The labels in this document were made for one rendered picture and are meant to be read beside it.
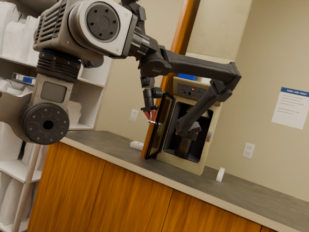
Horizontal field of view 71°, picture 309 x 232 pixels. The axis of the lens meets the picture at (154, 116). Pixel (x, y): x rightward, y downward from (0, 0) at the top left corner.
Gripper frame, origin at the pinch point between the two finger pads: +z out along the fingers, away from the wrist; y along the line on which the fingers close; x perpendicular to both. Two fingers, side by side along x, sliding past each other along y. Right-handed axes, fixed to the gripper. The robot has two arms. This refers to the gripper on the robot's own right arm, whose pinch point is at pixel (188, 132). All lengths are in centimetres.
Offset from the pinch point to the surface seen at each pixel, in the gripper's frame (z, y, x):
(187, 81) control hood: -13.0, 8.0, -30.5
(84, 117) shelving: 48, 115, 17
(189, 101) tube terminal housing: -1.4, 5.1, -20.7
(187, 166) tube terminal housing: 0.8, -6.1, 21.1
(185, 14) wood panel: -12, 23, -73
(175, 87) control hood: -7.6, 15.7, -26.0
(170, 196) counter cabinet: -25.3, -4.5, 35.7
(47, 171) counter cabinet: -20, 82, 54
